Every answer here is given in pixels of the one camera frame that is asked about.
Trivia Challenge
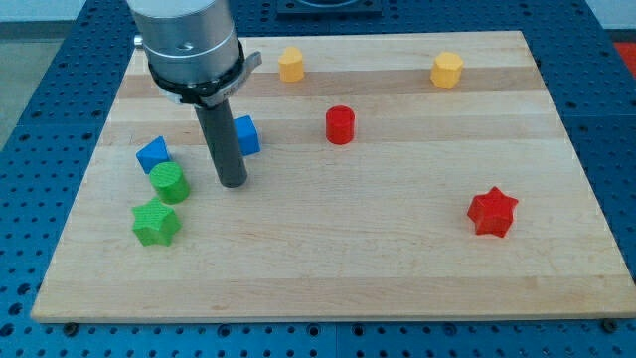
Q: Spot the blue cube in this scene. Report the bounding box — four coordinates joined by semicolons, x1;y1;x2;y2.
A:
234;115;260;156

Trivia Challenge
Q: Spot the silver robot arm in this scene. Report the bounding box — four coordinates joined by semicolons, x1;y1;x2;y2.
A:
127;0;262;107

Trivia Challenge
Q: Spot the yellow heart block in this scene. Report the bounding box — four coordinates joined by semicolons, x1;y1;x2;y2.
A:
278;47;304;83

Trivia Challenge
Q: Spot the red cylinder block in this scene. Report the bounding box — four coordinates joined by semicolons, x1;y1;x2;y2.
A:
325;105;356;145

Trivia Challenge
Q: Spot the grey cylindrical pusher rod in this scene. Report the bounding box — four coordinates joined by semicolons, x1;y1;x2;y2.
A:
195;100;247;188

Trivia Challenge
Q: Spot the wooden board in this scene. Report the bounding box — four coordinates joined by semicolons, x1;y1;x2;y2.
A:
31;31;635;323

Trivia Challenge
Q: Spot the green cylinder block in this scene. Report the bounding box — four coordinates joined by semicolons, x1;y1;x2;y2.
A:
149;161;191;204

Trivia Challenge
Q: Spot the blue triangular block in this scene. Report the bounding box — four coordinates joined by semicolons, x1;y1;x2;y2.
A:
135;136;171;174

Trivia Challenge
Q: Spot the yellow hexagon block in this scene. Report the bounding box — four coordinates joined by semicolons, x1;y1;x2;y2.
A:
430;52;464;89

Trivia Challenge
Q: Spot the green star block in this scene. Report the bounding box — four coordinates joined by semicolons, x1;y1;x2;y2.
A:
132;197;182;247

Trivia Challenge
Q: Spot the red star block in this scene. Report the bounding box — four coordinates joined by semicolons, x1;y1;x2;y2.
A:
467;186;519;238

